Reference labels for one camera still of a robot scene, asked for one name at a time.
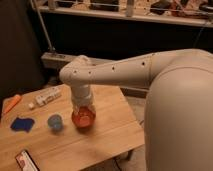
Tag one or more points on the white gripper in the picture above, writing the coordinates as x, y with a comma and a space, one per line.
81, 96

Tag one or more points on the blue ceramic cup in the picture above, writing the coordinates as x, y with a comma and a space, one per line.
55, 122

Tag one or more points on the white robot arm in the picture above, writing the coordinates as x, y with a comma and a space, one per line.
178, 118

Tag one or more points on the orange ceramic bowl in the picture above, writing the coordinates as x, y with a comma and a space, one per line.
83, 117

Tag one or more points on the small white cube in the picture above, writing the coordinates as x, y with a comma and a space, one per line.
31, 106

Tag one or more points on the orange marker pen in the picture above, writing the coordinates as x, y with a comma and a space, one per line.
14, 101

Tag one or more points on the blue cloth piece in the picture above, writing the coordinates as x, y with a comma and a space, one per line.
22, 124

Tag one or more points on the red white card box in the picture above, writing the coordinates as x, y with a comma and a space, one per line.
25, 161

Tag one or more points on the metal stand pole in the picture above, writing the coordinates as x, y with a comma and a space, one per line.
51, 48

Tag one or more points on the wooden shelf with clutter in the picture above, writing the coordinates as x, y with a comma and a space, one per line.
138, 11

